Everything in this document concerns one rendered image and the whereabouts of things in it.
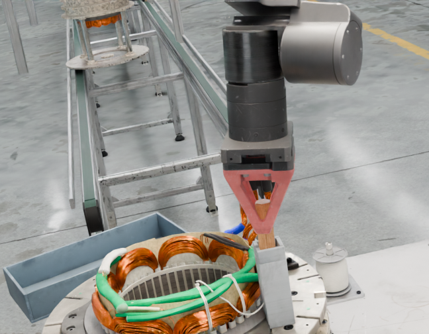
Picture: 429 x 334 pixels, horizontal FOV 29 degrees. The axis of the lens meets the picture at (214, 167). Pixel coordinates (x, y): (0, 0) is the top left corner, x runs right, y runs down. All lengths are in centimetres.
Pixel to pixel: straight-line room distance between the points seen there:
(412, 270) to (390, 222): 204
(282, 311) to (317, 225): 283
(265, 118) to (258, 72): 4
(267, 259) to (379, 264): 82
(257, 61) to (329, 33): 7
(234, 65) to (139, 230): 55
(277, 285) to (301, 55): 25
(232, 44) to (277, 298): 27
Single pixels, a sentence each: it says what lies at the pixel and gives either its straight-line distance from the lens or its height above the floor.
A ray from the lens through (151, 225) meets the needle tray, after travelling 128.
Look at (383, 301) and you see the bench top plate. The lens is 152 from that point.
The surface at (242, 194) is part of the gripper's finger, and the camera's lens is 80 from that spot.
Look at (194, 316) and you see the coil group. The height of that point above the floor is 113.
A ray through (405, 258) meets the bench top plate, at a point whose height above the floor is 78.
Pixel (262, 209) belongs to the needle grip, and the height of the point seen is 123.
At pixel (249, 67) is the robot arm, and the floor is 137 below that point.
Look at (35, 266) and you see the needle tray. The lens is 124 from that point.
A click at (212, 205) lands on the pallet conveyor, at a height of 4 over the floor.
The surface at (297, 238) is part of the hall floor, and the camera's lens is 359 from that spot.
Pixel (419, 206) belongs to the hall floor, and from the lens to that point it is 378.
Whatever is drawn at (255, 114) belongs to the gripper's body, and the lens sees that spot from 77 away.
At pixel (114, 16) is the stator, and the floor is 98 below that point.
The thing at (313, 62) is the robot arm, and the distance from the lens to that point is 74.
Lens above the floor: 155
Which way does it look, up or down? 20 degrees down
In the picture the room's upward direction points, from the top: 10 degrees counter-clockwise
